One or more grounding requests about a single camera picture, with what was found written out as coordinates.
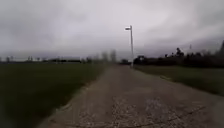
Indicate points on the grey paved path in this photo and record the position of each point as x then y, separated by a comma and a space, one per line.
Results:
133, 100

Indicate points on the grass field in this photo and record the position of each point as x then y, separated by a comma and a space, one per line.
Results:
36, 86
190, 76

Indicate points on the pale street lamp pole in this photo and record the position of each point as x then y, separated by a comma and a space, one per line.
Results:
131, 46

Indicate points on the row of dark trees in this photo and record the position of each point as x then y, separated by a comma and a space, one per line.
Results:
186, 59

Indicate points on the distant row of trees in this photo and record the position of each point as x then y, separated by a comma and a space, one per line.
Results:
66, 60

